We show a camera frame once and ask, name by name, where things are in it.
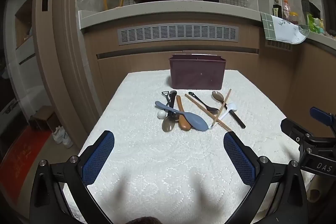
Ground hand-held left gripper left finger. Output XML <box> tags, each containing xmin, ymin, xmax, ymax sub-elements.
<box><xmin>29</xmin><ymin>130</ymin><xmax>115</xmax><ymax>224</ymax></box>

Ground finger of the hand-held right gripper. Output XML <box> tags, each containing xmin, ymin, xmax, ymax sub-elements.
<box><xmin>280</xmin><ymin>118</ymin><xmax>315</xmax><ymax>144</ymax></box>
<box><xmin>310</xmin><ymin>107</ymin><xmax>336</xmax><ymax>132</ymax></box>

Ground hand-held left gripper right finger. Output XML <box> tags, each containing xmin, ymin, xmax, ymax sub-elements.
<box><xmin>224</xmin><ymin>132</ymin><xmax>308</xmax><ymax>224</ymax></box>

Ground white plastic spoon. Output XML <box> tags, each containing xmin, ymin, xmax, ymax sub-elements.
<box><xmin>209</xmin><ymin>102</ymin><xmax>238</xmax><ymax>130</ymax></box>

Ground wooden chopstick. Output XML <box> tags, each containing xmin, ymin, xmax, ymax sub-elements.
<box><xmin>185</xmin><ymin>94</ymin><xmax>233</xmax><ymax>132</ymax></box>
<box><xmin>212</xmin><ymin>89</ymin><xmax>232</xmax><ymax>127</ymax></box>

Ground blue plastic rice spoon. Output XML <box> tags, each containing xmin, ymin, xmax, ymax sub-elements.
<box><xmin>155</xmin><ymin>101</ymin><xmax>208</xmax><ymax>131</ymax></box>

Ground steel spoon black handle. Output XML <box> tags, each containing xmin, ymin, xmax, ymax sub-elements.
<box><xmin>162</xmin><ymin>90</ymin><xmax>177</xmax><ymax>133</ymax></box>
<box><xmin>212</xmin><ymin>91</ymin><xmax>246</xmax><ymax>129</ymax></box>

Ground brown wooden spoon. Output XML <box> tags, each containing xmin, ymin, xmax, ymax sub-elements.
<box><xmin>176</xmin><ymin>95</ymin><xmax>192</xmax><ymax>131</ymax></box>

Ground maroon plastic utensil holder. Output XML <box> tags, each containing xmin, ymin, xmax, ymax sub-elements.
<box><xmin>168</xmin><ymin>54</ymin><xmax>227</xmax><ymax>90</ymax></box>

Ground white shoes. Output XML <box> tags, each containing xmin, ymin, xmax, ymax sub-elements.
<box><xmin>52</xmin><ymin>126</ymin><xmax>73</xmax><ymax>149</ymax></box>

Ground white textured tablecloth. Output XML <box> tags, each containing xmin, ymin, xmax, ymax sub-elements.
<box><xmin>63</xmin><ymin>70</ymin><xmax>315</xmax><ymax>224</ymax></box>

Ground cardboard box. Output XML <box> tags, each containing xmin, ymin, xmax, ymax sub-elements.
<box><xmin>28</xmin><ymin>105</ymin><xmax>57</xmax><ymax>132</ymax></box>

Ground red floor mat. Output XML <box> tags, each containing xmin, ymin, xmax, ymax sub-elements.
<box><xmin>0</xmin><ymin>126</ymin><xmax>53</xmax><ymax>198</ymax></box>

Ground small grey vent grille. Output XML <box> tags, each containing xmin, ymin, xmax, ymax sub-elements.
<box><xmin>265</xmin><ymin>39</ymin><xmax>293</xmax><ymax>51</ymax></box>

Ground green plastic item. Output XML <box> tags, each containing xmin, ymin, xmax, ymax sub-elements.
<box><xmin>307</xmin><ymin>15</ymin><xmax>325</xmax><ymax>34</ymax></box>

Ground green checked dish towel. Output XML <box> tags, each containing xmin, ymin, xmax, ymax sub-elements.
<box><xmin>260</xmin><ymin>12</ymin><xmax>310</xmax><ymax>45</ymax></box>

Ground long grey vent grille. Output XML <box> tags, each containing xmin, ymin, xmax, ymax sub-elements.
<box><xmin>117</xmin><ymin>23</ymin><xmax>240</xmax><ymax>46</ymax></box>

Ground brown kitchen counter cabinet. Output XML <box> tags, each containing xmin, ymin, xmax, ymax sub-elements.
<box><xmin>78</xmin><ymin>0</ymin><xmax>336</xmax><ymax>122</ymax></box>

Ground black metal spoon cutout handle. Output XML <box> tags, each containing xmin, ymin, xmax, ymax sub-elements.
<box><xmin>188</xmin><ymin>92</ymin><xmax>219</xmax><ymax>113</ymax></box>

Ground wooden door frame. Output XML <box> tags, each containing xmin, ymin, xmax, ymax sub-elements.
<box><xmin>31</xmin><ymin>0</ymin><xmax>103</xmax><ymax>144</ymax></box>

